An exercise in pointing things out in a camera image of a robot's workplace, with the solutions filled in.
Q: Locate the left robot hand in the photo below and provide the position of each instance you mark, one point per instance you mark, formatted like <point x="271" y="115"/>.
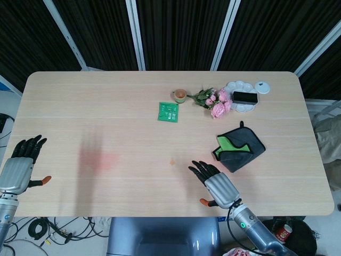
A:
<point x="17" y="170"/>

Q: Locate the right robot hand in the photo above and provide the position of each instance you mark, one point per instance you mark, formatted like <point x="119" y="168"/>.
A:
<point x="219" y="186"/>

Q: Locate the black and green cloth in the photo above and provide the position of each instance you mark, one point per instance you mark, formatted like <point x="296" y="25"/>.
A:
<point x="238" y="148"/>

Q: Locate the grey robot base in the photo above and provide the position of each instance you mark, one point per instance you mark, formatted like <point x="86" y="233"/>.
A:
<point x="163" y="237"/>

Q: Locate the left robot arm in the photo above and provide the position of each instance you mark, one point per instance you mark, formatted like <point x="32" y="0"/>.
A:
<point x="6" y="213"/>

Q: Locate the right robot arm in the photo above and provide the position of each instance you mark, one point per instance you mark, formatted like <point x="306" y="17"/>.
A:
<point x="255" y="229"/>

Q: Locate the white cloth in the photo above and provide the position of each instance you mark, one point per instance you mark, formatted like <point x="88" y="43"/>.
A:
<point x="329" y="138"/>

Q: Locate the red and white plastic bag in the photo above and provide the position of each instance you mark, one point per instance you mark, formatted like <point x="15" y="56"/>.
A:
<point x="239" y="252"/>

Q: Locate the red printed paper cup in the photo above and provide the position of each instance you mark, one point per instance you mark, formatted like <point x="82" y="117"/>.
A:
<point x="283" y="231"/>

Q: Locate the pink rose bouquet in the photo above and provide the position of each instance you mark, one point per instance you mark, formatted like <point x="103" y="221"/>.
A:
<point x="213" y="102"/>

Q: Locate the green sachet packet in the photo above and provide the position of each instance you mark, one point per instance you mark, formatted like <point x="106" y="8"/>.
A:
<point x="168" y="112"/>

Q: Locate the white flower-shaped plate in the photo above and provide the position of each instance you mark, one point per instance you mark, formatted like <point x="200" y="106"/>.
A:
<point x="245" y="97"/>

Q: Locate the black rectangular box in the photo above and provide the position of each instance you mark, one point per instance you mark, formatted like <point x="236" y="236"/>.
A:
<point x="245" y="97"/>

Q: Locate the small green ceramic cup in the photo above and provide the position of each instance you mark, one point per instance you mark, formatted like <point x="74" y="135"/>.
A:
<point x="180" y="95"/>

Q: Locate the white round lid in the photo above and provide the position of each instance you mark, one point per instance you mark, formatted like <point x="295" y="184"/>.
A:
<point x="262" y="86"/>

